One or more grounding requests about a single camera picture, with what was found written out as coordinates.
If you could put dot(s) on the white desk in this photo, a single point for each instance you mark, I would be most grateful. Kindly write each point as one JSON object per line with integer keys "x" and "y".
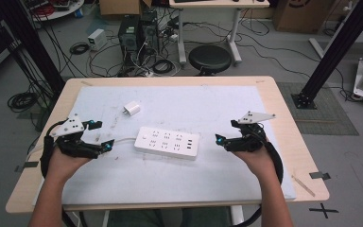
{"x": 220, "y": 3}

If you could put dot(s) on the person's right hand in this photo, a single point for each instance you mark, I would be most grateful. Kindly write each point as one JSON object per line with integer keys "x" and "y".
{"x": 261, "y": 162}

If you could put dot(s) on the black tape cross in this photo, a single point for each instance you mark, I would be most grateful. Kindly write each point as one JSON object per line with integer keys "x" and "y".
{"x": 323, "y": 210}

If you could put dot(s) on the white power supply box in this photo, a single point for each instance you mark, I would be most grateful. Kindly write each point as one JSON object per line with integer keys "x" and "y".
{"x": 97, "y": 39}

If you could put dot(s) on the person's left hand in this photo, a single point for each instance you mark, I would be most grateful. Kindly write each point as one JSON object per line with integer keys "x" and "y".
{"x": 62, "y": 165}

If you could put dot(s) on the person's dark green pants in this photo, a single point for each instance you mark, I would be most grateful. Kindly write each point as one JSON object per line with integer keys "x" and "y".
{"x": 170, "y": 217}

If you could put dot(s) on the black computer tower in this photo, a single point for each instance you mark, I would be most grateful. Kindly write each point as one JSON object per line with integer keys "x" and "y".
{"x": 149, "y": 31}
{"x": 129, "y": 36}

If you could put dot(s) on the thin wooden stick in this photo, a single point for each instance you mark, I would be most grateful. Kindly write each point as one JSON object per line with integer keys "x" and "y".
{"x": 303, "y": 186}

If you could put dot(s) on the white power strip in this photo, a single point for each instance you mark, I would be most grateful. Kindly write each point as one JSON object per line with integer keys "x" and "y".
{"x": 167, "y": 142}

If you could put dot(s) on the white foam mat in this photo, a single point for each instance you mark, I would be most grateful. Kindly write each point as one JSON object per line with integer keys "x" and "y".
{"x": 176, "y": 179}

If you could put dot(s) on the black tape strip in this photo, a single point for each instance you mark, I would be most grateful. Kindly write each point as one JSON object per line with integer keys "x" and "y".
{"x": 28, "y": 165}
{"x": 319, "y": 175}

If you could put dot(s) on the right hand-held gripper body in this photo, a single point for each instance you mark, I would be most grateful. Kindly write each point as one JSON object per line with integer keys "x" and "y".
{"x": 249, "y": 142}

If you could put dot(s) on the grey floor mat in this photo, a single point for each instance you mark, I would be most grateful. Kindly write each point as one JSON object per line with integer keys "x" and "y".
{"x": 324, "y": 116}

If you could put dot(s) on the round white table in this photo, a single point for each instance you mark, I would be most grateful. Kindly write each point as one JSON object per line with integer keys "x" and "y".
{"x": 60, "y": 11}

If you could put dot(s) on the black metal post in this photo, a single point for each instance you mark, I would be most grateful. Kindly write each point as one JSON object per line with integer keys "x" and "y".
{"x": 34, "y": 47}
{"x": 337, "y": 53}

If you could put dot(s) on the large cardboard box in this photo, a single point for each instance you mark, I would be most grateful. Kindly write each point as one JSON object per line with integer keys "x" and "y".
{"x": 302, "y": 15}

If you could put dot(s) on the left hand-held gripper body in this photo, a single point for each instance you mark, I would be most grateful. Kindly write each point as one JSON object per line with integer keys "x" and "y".
{"x": 71, "y": 145}

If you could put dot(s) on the black round stool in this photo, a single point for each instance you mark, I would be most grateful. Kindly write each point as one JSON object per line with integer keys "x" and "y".
{"x": 210, "y": 58}

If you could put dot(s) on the white charger plug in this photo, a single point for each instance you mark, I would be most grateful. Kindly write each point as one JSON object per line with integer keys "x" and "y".
{"x": 131, "y": 108}

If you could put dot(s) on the white table leg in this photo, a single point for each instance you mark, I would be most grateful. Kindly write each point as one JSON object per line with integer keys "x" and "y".
{"x": 237, "y": 215}

